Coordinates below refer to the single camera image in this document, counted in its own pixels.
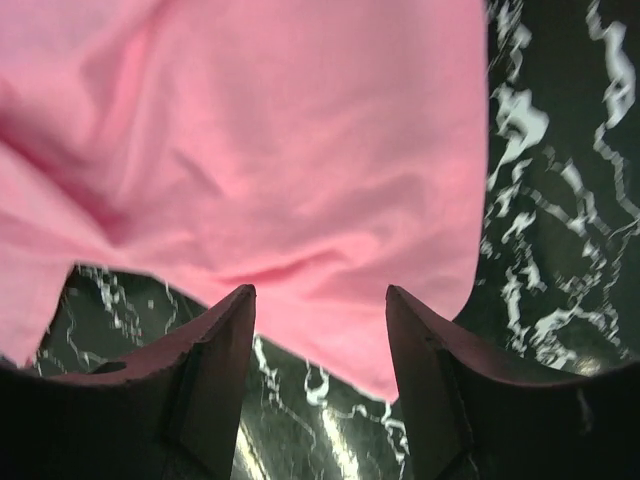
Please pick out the pink t shirt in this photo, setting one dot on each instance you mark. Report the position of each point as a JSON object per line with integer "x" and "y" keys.
{"x": 318, "y": 150}

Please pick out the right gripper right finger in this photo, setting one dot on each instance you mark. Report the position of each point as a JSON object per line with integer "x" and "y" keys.
{"x": 475, "y": 411}

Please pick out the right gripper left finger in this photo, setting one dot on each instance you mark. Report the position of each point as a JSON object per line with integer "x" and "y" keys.
{"x": 169, "y": 410}

